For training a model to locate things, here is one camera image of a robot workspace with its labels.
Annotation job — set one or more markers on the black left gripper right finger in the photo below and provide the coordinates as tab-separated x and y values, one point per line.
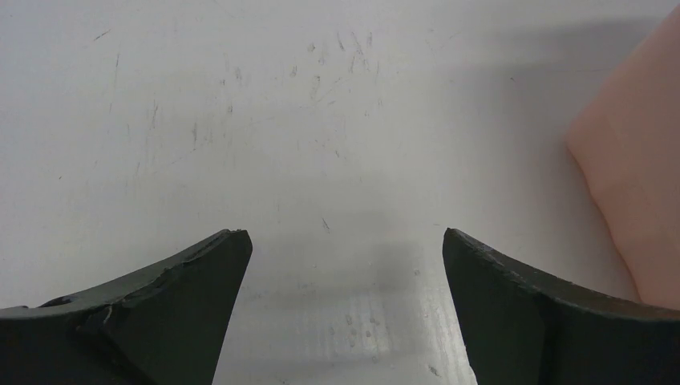
521	325

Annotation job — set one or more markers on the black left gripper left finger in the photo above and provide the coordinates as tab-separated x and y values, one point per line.
162	324

